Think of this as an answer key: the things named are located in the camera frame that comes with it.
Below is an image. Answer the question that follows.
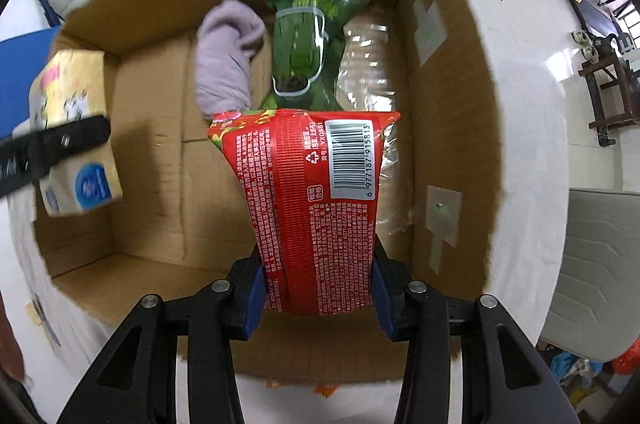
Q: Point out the blue folder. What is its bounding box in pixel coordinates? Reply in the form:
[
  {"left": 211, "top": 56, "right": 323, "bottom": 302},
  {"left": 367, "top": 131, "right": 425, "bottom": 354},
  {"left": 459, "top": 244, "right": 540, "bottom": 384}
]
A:
[{"left": 0, "top": 27, "right": 62, "bottom": 139}]

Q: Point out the green vegetable packet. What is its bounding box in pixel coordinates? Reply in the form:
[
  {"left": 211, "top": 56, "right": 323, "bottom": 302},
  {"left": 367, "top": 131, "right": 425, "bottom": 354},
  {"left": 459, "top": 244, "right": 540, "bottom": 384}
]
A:
[{"left": 260, "top": 0, "right": 372, "bottom": 112}]

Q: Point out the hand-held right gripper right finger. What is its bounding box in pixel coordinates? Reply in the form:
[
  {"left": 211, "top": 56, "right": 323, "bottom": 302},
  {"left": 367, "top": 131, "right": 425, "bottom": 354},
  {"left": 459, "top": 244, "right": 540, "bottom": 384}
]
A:
[{"left": 370, "top": 235, "right": 586, "bottom": 424}]

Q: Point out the red snack packet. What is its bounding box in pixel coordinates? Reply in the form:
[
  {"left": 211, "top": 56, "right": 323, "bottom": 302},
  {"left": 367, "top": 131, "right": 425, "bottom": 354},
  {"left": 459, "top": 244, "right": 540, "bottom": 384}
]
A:
[{"left": 206, "top": 108, "right": 402, "bottom": 317}]

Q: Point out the yellow tissue pack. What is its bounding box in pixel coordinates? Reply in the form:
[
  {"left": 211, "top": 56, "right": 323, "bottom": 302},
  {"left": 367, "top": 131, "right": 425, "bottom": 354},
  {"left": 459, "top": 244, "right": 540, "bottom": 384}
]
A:
[{"left": 28, "top": 49, "right": 124, "bottom": 218}]

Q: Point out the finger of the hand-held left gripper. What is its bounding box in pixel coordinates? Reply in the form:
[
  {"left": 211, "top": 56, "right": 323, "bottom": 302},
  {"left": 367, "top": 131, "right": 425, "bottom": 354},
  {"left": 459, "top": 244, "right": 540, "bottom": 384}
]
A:
[{"left": 0, "top": 115, "right": 112, "bottom": 201}]

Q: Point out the cardboard box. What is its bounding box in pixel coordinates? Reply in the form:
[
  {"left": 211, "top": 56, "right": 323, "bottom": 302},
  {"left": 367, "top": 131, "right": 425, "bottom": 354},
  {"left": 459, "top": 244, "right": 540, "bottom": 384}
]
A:
[{"left": 33, "top": 0, "right": 505, "bottom": 381}]

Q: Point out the pile of coloured bags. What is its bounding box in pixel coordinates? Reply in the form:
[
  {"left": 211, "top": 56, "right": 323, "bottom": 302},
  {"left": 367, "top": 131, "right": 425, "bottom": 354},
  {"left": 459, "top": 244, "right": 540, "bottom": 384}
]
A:
[{"left": 538, "top": 338, "right": 640, "bottom": 410}]

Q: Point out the red packet under box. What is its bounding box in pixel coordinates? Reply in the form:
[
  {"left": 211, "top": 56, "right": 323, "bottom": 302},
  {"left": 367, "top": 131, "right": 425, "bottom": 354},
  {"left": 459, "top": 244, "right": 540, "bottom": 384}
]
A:
[{"left": 265, "top": 378, "right": 346, "bottom": 399}]

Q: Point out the clear plastic bag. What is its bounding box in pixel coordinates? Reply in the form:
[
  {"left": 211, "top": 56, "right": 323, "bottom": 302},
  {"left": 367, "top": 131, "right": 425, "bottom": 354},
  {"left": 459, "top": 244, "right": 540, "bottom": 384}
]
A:
[{"left": 334, "top": 6, "right": 416, "bottom": 240}]

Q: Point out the grey upholstered chair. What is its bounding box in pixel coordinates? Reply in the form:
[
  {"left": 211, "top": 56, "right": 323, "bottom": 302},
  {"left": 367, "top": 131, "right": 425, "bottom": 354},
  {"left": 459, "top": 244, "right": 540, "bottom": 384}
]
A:
[{"left": 540, "top": 187, "right": 640, "bottom": 363}]

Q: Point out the dark wooden rack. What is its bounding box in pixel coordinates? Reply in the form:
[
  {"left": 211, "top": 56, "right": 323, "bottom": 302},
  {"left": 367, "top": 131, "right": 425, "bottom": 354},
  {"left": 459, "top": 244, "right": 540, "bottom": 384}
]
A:
[{"left": 572, "top": 30, "right": 640, "bottom": 148}]

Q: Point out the lilac towel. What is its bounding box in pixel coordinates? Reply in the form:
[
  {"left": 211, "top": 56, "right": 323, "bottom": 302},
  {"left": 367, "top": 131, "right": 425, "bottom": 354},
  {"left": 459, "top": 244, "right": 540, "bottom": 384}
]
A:
[{"left": 194, "top": 0, "right": 267, "bottom": 123}]

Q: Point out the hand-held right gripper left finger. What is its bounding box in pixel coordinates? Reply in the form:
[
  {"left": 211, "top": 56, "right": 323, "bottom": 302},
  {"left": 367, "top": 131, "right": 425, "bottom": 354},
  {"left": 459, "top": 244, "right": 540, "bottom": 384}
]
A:
[{"left": 56, "top": 249, "right": 266, "bottom": 424}]

